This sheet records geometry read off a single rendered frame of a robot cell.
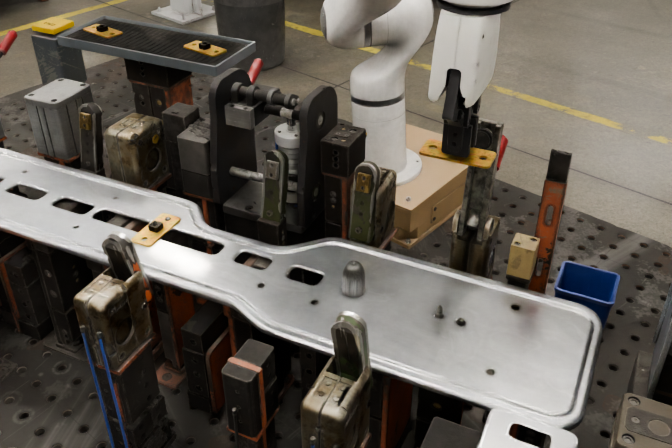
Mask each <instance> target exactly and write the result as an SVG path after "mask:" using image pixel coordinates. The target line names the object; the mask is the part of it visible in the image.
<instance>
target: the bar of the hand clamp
mask: <svg viewBox="0 0 672 448"><path fill-rule="evenodd" d="M503 127H504V123H503V122H498V121H493V120H488V119H483V118H479V122H478V130H477V139H476V145H475V146H474V148H479V149H484V150H488V151H493V152H495V153H496V154H497V155H496V158H495V160H494V162H493V163H492V165H491V167H490V168H489V169H483V168H478V167H474V166H469V165H468V169H467V176H466V183H465V189H464V196H463V202H462V209H461V215H460V222H459V228H458V235H460V236H463V235H464V233H465V232H466V230H467V226H466V225H465V223H466V220H467V219H468V217H469V211H470V207H471V208H475V209H479V210H481V214H480V221H479V227H478V233H477V240H479V241H482V239H483V231H484V226H485V223H486V221H487V219H488V215H489V209H490V204H491V198H492V192H493V186H494V180H495V174H496V168H497V163H498V157H499V151H500V145H501V139H502V133H503Z"/></svg>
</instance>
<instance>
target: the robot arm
mask: <svg viewBox="0 0 672 448"><path fill-rule="evenodd" d="M511 1H513V0H437V5H438V6H439V7H440V8H441V9H442V10H441V13H440V17H439V21H438V26H437V31H436V37H435V44H434V51H433V58H432V67H431V75H430V83H429V93H428V97H429V99H430V101H432V102H434V101H437V100H438V99H439V98H440V97H441V95H442V94H443V93H444V92H445V91H446V97H445V103H444V108H443V113H442V119H444V125H443V136H442V148H441V151H442V152H443V153H445V154H450V155H455V156H459V157H464V158H467V157H468V156H469V154H470V148H473V147H474V146H475V145H476V139H477V130H478V122H479V116H478V115H474V114H478V113H479V110H480V103H481V95H482V93H483V91H484V90H485V88H486V87H487V85H488V84H489V82H490V81H491V79H492V76H493V73H494V68H495V62H496V56H497V48H498V39H499V29H500V18H501V13H502V12H506V11H508V10H509V9H510V8H511ZM433 21H434V8H433V4H432V0H325V1H324V3H323V6H322V8H321V14H320V25H321V31H322V33H323V36H324V37H325V39H326V41H327V42H328V43H330V44H331V45H332V46H334V47H337V48H341V49H355V48H364V47H373V46H382V45H385V46H384V47H383V48H382V49H381V50H380V51H379V52H377V53H376V54H375V55H373V56H372V57H370V58H369V59H367V60H365V61H364V62H362V63H360V64H359V65H357V66H356V67H355V68H354V69H353V70H352V72H351V75H350V95H351V109H352V122H353V126H356V127H361V128H365V129H366V132H367V137H366V145H365V160H364V161H371V162H374V163H375V164H377V165H378V166H379V167H382V168H383V167H384V168H388V169H392V170H394V171H395V172H396V174H397V180H396V187H397V186H401V185H404V184H406V183H408V182H410V181H412V180H414V179H415V178H416V177H417V176H418V175H419V174H420V172H421V169H422V162H421V159H420V157H419V156H418V155H417V154H416V153H415V152H413V151H412V150H409V149H407V148H406V118H405V71H406V68H407V65H408V63H409V61H410V60H411V58H412V57H413V56H414V54H415V53H416V52H417V51H418V49H419V48H420V47H421V45H422V44H423V43H424V41H425V40H426V38H427V36H428V35H429V33H430V31H431V28H432V25H433Z"/></svg>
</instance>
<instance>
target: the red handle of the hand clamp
mask: <svg viewBox="0 0 672 448"><path fill-rule="evenodd" d="M507 143H508V139H507V138H506V137H505V136H504V135H502V139H501V145H500V151H499V157H498V163H497V168H496V172H497V171H498V170H499V168H500V165H501V162H502V159H503V156H504V152H505V149H506V146H507ZM480 214H481V210H479V209H475V208H472V209H471V212H470V215H469V218H468V219H467V220H466V223H465V225H466V226H467V228H468V229H471V230H477V229H478V227H479V221H480Z"/></svg>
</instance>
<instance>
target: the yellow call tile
mask: <svg viewBox="0 0 672 448"><path fill-rule="evenodd" d="M73 26H74V21H72V20H66V19H61V18H55V17H51V18H48V19H46V20H43V21H41V22H38V23H36V24H34V25H32V26H31V27H32V30H33V31H38V32H43V33H48V34H53V35H55V34H58V33H60V32H61V31H64V30H66V29H68V28H71V27H73Z"/></svg>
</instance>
